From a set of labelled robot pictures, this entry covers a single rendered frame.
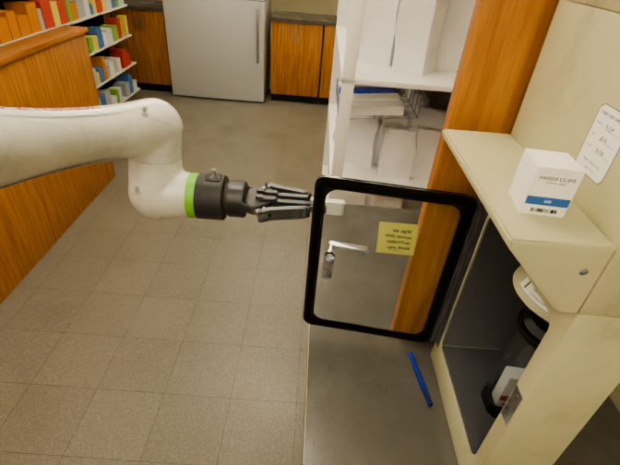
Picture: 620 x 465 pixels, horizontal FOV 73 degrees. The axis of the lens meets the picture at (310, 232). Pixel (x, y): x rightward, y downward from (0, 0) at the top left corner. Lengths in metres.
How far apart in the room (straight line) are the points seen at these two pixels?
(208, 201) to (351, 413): 0.53
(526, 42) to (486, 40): 0.06
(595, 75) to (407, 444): 0.72
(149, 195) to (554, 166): 0.67
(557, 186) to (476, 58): 0.32
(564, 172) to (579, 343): 0.23
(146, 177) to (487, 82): 0.63
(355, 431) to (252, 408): 1.17
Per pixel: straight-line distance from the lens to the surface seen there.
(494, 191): 0.58
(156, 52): 5.86
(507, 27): 0.80
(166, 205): 0.86
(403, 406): 1.01
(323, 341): 1.08
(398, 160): 1.83
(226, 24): 5.42
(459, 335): 1.02
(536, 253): 0.51
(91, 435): 2.14
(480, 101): 0.82
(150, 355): 2.32
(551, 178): 0.54
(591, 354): 0.67
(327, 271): 0.90
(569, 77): 0.68
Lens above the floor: 1.75
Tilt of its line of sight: 35 degrees down
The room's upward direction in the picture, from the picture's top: 5 degrees clockwise
